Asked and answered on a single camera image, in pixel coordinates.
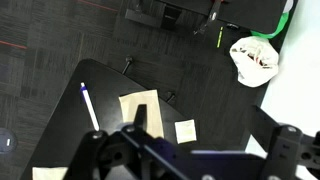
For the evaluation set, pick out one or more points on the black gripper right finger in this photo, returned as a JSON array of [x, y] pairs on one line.
[[266, 125]]

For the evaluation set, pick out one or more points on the white pen with blue clip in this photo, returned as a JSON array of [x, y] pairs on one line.
[[90, 106]]

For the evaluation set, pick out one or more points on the white crumpled bag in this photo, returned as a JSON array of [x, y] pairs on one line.
[[255, 63]]

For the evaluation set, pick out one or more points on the black work table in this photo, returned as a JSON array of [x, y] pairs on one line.
[[66, 126]]

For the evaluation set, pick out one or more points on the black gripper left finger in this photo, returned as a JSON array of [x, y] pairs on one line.
[[141, 116]]

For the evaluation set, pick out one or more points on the round floor outlet cover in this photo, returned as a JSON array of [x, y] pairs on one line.
[[6, 140]]

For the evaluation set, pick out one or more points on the green marker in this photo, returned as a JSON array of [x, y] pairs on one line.
[[219, 37]]

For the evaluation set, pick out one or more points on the yellow sticky note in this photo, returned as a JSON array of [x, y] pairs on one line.
[[185, 131]]

